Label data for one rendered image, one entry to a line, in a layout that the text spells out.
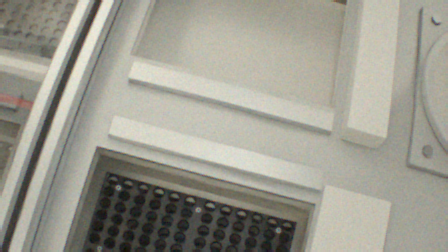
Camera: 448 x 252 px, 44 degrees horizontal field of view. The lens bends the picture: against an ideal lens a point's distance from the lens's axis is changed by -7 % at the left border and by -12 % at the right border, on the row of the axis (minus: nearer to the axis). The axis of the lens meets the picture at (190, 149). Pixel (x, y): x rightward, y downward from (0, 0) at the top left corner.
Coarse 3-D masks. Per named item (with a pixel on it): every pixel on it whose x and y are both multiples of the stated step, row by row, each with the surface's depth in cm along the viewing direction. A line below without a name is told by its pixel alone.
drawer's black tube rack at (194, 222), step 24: (120, 192) 67; (144, 192) 70; (168, 192) 67; (120, 216) 66; (144, 216) 66; (168, 216) 66; (192, 216) 66; (216, 216) 66; (240, 216) 69; (264, 216) 66; (96, 240) 68; (120, 240) 65; (144, 240) 68; (168, 240) 65; (192, 240) 65; (216, 240) 65; (240, 240) 65; (264, 240) 65; (288, 240) 68
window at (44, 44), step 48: (0, 0) 40; (48, 0) 50; (96, 0) 64; (0, 48) 43; (48, 48) 53; (0, 96) 45; (48, 96) 57; (0, 144) 48; (0, 192) 50; (0, 240) 53
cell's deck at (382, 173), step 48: (144, 0) 70; (432, 0) 72; (96, 96) 66; (144, 96) 66; (288, 96) 66; (336, 96) 66; (96, 144) 64; (240, 144) 64; (288, 144) 64; (336, 144) 64; (384, 144) 64; (288, 192) 62; (384, 192) 62; (432, 192) 63; (48, 240) 60; (432, 240) 61
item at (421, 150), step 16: (432, 16) 69; (432, 32) 69; (432, 48) 66; (432, 64) 65; (416, 80) 67; (432, 80) 64; (416, 96) 66; (432, 96) 63; (416, 112) 65; (432, 112) 63; (416, 128) 64; (432, 128) 64; (416, 144) 63; (432, 144) 63; (416, 160) 63; (432, 160) 63
